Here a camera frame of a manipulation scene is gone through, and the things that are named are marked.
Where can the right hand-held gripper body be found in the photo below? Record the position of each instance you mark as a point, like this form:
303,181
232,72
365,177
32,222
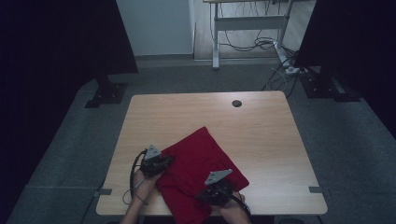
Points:
221,193

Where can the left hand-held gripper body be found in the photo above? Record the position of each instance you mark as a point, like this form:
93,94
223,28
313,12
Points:
152,166

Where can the red t-shirt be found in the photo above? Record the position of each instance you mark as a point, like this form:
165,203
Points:
199,155

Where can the person's right hand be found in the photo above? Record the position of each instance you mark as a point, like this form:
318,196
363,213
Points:
232,209

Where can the person's left hand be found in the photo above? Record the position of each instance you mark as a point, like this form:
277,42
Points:
143,185

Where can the grey tape piece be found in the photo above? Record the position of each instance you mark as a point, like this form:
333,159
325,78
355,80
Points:
104,192
316,189

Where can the black stand base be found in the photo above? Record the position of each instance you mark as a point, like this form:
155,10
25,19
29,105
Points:
323,87
107,93

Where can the black round table grommet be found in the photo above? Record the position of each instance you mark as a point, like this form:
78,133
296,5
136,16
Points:
237,103

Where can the white power strip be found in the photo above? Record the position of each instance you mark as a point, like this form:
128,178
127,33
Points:
292,71

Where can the black curtain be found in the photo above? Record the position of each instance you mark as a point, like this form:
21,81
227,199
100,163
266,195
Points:
358,37
46,62

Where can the white desk frame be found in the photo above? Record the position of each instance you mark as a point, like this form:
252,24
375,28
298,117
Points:
249,23

